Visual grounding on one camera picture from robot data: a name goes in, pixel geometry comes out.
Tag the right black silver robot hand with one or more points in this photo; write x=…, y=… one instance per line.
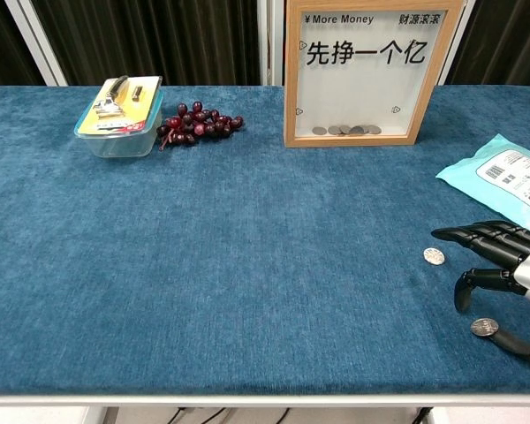
x=503, y=240

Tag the silver coin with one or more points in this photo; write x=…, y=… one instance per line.
x=433, y=256
x=483, y=326

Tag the teal wet wipes packet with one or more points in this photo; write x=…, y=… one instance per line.
x=477, y=172

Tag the black pleated curtain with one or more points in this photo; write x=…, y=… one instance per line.
x=0, y=44
x=503, y=40
x=159, y=40

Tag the blue fabric table cloth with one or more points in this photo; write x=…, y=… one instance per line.
x=247, y=243

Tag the dark red grape bunch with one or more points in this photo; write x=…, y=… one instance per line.
x=194, y=121

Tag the clear plastic food container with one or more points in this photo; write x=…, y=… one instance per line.
x=115, y=146

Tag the yellow razor blister pack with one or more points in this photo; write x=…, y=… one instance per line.
x=115, y=106

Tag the gray partition frame post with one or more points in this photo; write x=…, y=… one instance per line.
x=40, y=44
x=458, y=40
x=264, y=44

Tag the wooden coin box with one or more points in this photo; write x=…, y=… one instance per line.
x=289, y=88

